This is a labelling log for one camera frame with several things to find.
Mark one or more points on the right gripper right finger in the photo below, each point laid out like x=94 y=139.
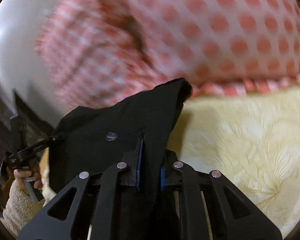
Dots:
x=210 y=206

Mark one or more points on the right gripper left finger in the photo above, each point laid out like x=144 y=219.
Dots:
x=99 y=206

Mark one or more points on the black pants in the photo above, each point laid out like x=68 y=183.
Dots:
x=91 y=140

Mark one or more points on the person's left hand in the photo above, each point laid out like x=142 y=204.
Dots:
x=21 y=174

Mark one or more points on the beige fuzzy left sleeve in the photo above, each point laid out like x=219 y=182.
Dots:
x=19 y=210

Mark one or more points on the cream patterned bed sheet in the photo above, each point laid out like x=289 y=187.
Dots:
x=253 y=141

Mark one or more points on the polka dot pillow left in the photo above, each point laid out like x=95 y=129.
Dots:
x=97 y=51

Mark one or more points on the polka dot pillow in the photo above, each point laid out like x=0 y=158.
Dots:
x=223 y=47
x=97 y=51

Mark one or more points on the polka dot pillow right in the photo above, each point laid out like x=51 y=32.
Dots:
x=223 y=47

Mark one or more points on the dark furniture by wall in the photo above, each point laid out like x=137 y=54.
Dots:
x=32 y=127

